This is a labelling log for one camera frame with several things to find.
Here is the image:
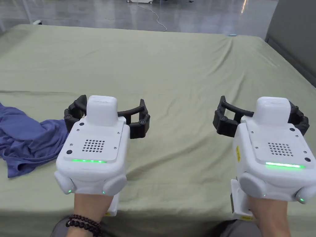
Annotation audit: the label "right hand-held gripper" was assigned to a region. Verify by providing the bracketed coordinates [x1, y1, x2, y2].
[213, 95, 316, 221]

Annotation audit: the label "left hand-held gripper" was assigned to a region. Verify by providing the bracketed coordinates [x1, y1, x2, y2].
[54, 95, 151, 217]

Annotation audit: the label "person's left forearm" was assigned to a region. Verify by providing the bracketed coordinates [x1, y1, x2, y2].
[65, 214, 105, 237]

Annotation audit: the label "person's right forearm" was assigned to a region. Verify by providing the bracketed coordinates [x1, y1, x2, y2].
[256, 217, 292, 237]

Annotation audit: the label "person's right hand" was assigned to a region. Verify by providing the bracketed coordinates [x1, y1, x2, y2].
[247, 196, 285, 223]

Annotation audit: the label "person's left hand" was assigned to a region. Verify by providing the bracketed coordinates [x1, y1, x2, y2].
[71, 192, 111, 223]

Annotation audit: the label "bed with olive green sheet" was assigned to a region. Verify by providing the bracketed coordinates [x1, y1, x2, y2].
[0, 24, 316, 237]

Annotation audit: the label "blue shirt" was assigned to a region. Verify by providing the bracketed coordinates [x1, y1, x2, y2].
[0, 102, 70, 179]

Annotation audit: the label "grey padded headboard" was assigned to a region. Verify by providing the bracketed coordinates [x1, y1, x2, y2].
[265, 0, 316, 89]

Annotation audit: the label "person's legs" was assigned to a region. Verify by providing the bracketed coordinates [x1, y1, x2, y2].
[49, 217, 263, 237]

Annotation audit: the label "white cable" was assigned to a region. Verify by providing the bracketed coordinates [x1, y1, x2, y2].
[136, 0, 169, 32]

